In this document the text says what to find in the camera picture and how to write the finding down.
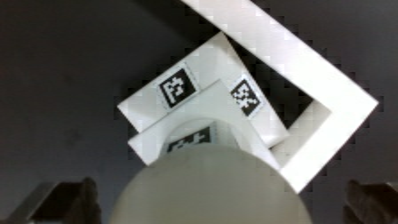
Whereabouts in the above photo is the white lamp bulb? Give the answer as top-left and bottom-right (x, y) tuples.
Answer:
(110, 117), (317, 224)

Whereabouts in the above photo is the white U-shaped fence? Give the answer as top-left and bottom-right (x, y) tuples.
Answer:
(182, 0), (377, 190)

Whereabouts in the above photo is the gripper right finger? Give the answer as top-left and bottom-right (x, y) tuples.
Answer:
(343, 180), (398, 224)

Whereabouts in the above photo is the white lamp base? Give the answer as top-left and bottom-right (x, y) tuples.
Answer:
(118, 34), (288, 166)

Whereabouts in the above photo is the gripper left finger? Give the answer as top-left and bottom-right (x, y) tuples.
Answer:
(0, 177), (102, 224)

